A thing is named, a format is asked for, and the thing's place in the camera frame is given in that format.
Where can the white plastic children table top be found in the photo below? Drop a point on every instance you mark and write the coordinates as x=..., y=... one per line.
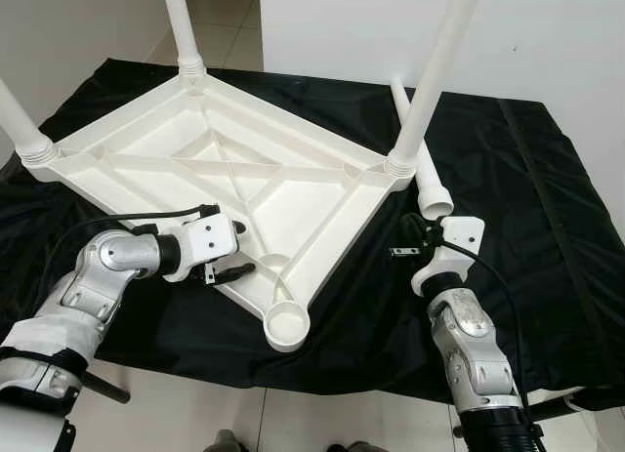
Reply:
x=293, y=193

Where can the white plastic table leg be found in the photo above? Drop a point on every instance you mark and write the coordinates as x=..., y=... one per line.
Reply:
x=20, y=120
x=181, y=22
x=439, y=61
x=430, y=184

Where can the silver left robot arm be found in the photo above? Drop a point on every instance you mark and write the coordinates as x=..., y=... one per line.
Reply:
x=98, y=267

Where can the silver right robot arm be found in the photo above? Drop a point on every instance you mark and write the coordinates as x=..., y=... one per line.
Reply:
x=469, y=345

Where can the black table cloth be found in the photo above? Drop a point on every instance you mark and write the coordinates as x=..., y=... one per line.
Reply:
x=547, y=257

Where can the pink table with black legs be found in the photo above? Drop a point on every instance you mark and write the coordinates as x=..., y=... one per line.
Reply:
x=107, y=389

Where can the grey left robot foot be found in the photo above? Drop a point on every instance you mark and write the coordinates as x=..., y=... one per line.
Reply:
x=227, y=442

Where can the grey robot foot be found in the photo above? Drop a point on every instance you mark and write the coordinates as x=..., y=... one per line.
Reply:
x=227, y=442
x=359, y=447

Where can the grey right robot foot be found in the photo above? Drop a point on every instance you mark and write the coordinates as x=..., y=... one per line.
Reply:
x=359, y=447

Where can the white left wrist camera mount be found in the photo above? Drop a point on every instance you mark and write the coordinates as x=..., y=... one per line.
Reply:
x=210, y=239

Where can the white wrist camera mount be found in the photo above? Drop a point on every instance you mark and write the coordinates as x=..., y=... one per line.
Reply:
x=464, y=232
x=210, y=239

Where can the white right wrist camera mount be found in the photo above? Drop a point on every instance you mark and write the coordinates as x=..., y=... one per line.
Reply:
x=464, y=232

